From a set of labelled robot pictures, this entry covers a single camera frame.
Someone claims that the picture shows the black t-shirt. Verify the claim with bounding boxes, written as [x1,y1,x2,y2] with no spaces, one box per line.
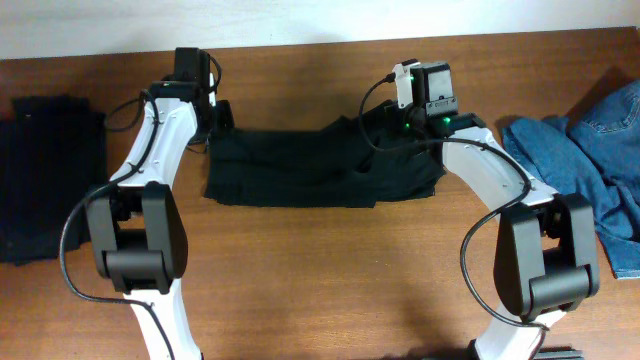
[204,100,445,208]

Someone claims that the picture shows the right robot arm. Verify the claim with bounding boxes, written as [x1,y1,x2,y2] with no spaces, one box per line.
[385,59,600,360]

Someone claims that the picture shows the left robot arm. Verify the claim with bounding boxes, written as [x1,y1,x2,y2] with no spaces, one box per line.
[85,47,233,359]

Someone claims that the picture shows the black fabric storage container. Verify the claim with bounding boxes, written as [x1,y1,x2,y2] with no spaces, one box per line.
[1,95,107,265]

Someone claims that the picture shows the blue denim jeans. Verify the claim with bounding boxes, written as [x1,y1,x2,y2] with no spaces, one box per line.
[502,80,639,279]

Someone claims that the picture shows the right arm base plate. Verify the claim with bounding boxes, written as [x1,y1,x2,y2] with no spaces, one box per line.
[534,349,584,360]

